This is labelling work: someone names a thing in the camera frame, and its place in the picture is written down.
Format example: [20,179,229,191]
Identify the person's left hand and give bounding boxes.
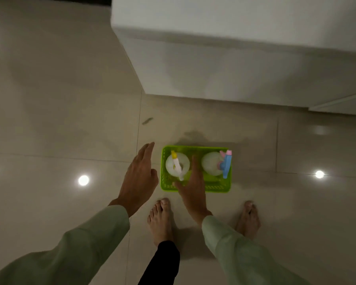
[108,142,159,218]

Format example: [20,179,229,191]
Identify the person's right hand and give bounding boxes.
[173,156,213,226]

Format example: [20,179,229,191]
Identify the person's left forearm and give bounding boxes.
[0,205,130,285]

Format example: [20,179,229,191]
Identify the person's right forearm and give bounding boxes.
[201,215,312,285]

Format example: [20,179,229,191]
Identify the white spray bottle yellow trigger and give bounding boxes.
[166,150,191,181]

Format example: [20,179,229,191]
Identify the green plastic basket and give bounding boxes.
[160,145,233,193]

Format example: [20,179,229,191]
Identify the person's left foot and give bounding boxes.
[147,198,175,247]

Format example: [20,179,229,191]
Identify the person's foot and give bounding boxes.
[235,200,261,241]
[147,198,175,247]

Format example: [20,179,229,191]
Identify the white spray bottle blue trigger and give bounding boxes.
[201,150,233,179]

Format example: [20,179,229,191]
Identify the person's right foot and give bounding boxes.
[235,200,261,241]

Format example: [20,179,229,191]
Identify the person's left leg black trousers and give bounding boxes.
[138,240,180,285]

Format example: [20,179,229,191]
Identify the white counter cabinet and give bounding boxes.
[111,0,356,117]

